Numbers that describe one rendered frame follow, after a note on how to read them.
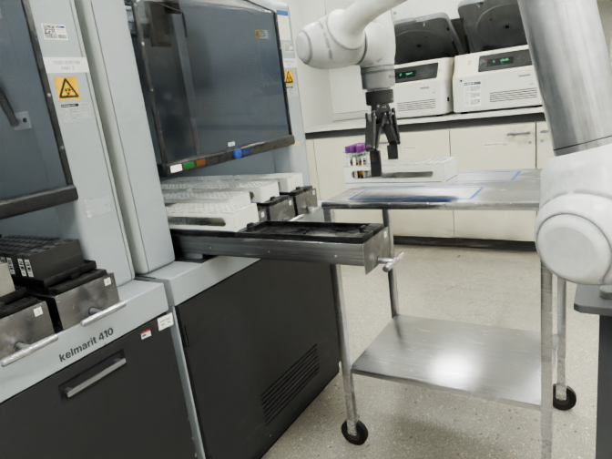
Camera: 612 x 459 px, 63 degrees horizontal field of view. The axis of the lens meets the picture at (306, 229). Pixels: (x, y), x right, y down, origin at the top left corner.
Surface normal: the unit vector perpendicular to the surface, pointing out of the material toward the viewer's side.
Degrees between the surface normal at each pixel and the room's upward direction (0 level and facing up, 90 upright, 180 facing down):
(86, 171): 90
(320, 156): 90
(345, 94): 90
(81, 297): 90
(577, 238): 99
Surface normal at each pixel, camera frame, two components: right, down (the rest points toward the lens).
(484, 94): -0.51, 0.28
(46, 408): 0.85, 0.03
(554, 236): -0.74, 0.39
